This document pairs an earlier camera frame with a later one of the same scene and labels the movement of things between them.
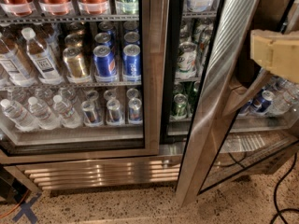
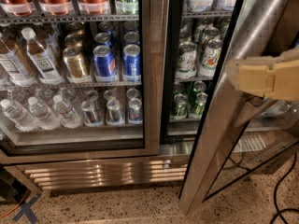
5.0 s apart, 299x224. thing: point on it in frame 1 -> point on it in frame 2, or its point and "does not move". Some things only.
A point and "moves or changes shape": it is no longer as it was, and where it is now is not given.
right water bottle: x=68 y=116 does not move
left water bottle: x=20 y=117 does not move
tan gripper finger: x=276 y=51 -> x=271 y=77
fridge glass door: x=243 y=115 moves or changes shape
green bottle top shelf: x=129 y=2 does not move
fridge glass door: x=79 y=72 does not move
